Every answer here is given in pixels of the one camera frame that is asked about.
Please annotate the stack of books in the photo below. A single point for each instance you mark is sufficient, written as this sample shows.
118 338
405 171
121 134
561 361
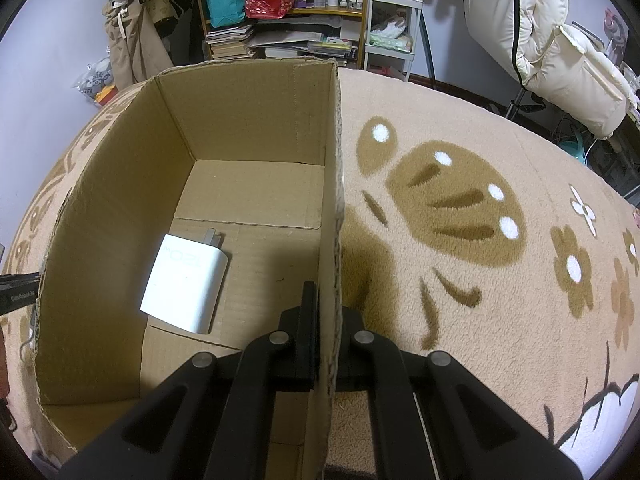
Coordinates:
227 42

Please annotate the white metal cart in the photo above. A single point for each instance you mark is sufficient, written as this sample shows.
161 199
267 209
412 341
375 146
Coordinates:
417 25

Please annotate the white puffer jacket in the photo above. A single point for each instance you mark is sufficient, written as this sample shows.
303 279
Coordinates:
545 35

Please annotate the green tissue pack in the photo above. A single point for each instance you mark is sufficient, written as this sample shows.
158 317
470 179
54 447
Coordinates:
392 40

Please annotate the teal paper bag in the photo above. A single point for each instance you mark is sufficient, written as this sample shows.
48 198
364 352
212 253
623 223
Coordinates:
225 2

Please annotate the cardboard box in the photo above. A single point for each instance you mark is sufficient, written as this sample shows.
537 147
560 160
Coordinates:
255 115

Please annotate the white wall charger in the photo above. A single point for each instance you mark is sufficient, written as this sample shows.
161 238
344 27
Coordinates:
182 285

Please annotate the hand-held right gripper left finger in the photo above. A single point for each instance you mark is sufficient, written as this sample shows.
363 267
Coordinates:
307 340

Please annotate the teal plastic fan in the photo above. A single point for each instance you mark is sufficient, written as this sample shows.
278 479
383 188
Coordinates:
575 147

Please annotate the plastic bag with plush toys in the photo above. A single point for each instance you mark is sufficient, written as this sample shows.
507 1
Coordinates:
97 82

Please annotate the beige printed blanket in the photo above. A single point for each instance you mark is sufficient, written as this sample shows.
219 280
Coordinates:
475 335

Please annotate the beige coat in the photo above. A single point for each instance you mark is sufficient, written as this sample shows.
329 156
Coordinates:
135 50

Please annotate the yellow wooden shelf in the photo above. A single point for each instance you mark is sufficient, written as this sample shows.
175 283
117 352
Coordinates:
367 5

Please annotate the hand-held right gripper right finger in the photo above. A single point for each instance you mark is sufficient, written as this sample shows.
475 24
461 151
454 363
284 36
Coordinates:
352 345

